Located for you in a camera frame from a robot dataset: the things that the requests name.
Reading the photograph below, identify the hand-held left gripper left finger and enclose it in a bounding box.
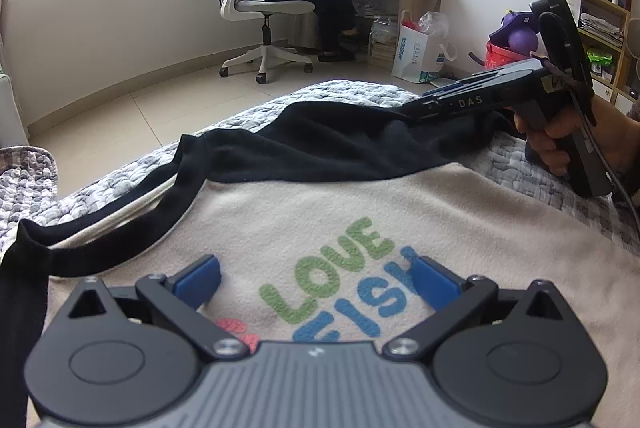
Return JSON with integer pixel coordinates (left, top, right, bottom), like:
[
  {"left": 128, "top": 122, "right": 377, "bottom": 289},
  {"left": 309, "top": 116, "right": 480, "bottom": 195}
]
[{"left": 67, "top": 254, "right": 249, "bottom": 363}]

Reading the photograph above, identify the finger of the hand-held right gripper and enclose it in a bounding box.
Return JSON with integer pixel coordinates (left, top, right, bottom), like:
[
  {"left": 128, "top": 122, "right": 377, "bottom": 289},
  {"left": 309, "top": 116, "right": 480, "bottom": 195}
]
[{"left": 422, "top": 60, "right": 546, "bottom": 99}]

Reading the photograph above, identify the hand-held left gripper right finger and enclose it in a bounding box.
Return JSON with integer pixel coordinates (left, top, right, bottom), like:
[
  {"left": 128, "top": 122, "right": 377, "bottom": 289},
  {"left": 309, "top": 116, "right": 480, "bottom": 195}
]
[{"left": 382, "top": 256, "right": 568, "bottom": 362}]

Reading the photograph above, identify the cream and black sweatshirt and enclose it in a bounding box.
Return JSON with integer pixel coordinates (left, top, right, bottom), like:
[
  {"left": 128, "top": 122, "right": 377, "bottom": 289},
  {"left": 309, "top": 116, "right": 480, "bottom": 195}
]
[{"left": 0, "top": 100, "right": 640, "bottom": 428}]

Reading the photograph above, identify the person's right forearm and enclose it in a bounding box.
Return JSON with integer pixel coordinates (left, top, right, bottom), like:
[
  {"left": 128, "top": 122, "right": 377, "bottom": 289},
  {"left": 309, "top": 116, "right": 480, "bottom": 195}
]
[{"left": 620, "top": 100, "right": 640, "bottom": 209}]

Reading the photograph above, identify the person's right hand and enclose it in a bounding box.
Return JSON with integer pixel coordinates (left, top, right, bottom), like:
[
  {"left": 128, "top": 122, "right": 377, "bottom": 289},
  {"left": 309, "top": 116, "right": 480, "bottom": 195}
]
[{"left": 514, "top": 100, "right": 628, "bottom": 179}]

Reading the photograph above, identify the red basket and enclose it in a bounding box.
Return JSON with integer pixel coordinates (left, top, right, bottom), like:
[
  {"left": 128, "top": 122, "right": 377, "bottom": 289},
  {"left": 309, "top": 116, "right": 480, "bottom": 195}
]
[{"left": 485, "top": 40, "right": 540, "bottom": 71}]

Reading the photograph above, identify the purple toy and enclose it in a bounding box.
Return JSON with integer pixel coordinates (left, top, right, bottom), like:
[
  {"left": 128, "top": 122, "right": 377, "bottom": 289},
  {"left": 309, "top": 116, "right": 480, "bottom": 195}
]
[{"left": 490, "top": 10, "right": 540, "bottom": 55}]

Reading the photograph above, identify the white paper bag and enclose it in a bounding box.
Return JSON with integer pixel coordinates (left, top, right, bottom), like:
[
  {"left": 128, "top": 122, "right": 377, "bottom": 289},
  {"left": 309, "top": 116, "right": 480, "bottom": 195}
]
[{"left": 391, "top": 10, "right": 458, "bottom": 84}]

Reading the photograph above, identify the clear plastic bag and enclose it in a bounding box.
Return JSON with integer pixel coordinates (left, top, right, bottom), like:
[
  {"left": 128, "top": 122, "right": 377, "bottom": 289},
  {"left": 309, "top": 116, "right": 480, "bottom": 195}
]
[{"left": 417, "top": 10, "right": 451, "bottom": 36}]

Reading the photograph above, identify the grey checked quilt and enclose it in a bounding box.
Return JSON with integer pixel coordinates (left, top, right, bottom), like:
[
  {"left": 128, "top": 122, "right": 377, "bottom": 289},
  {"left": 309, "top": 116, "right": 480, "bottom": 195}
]
[{"left": 0, "top": 79, "right": 640, "bottom": 269}]

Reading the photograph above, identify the wooden shelf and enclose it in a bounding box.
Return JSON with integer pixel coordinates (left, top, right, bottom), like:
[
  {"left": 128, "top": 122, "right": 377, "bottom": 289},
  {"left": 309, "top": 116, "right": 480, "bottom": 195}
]
[{"left": 555, "top": 0, "right": 640, "bottom": 114}]

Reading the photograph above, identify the black cable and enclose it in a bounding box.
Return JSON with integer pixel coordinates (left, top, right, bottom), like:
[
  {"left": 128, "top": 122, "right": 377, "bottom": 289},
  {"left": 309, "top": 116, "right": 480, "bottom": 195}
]
[{"left": 582, "top": 128, "right": 640, "bottom": 221}]

